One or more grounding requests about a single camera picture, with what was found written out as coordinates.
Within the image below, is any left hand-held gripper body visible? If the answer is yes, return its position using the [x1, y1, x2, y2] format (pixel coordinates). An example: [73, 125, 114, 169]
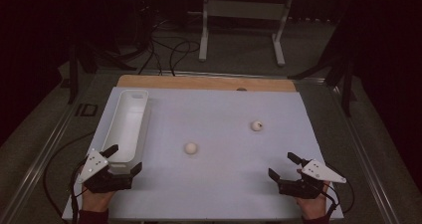
[78, 149, 134, 194]

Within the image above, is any black tripod stand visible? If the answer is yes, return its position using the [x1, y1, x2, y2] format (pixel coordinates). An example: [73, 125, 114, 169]
[287, 49, 358, 117]
[67, 39, 137, 106]

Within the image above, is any white plastic bin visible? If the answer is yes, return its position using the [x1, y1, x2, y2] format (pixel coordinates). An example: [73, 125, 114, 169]
[101, 89, 150, 176]

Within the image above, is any person's left hand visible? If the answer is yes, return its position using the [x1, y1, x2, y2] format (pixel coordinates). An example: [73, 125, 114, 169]
[81, 183, 116, 214]

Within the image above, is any person's right hand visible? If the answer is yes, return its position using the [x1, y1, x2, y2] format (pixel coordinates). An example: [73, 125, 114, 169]
[294, 168, 331, 221]

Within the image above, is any grey metal stand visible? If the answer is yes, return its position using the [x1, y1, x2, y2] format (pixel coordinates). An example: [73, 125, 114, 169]
[198, 0, 297, 68]

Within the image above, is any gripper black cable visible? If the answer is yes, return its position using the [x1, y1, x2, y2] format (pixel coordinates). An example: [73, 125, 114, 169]
[312, 162, 355, 224]
[43, 130, 98, 224]

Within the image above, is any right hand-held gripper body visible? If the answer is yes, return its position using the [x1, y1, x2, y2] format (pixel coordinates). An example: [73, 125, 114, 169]
[278, 159, 347, 200]

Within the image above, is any plain white ball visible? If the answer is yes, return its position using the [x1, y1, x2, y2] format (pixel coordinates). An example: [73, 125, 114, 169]
[184, 141, 199, 156]

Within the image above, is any metal floor rail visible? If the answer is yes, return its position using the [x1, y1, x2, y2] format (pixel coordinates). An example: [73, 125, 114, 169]
[96, 69, 327, 85]
[327, 84, 401, 224]
[0, 84, 88, 224]

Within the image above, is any white table board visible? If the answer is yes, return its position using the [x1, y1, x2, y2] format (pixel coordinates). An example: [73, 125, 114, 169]
[62, 86, 345, 222]

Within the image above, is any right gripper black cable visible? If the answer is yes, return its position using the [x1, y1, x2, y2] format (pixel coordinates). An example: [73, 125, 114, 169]
[312, 162, 355, 224]

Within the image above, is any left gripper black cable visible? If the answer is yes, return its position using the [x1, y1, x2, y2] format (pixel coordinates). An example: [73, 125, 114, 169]
[43, 130, 98, 224]

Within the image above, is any black square floor frame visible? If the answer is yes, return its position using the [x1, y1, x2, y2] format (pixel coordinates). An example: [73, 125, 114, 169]
[74, 103, 100, 117]

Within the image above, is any black looped floor cable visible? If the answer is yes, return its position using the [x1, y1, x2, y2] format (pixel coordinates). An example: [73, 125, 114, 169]
[168, 39, 201, 78]

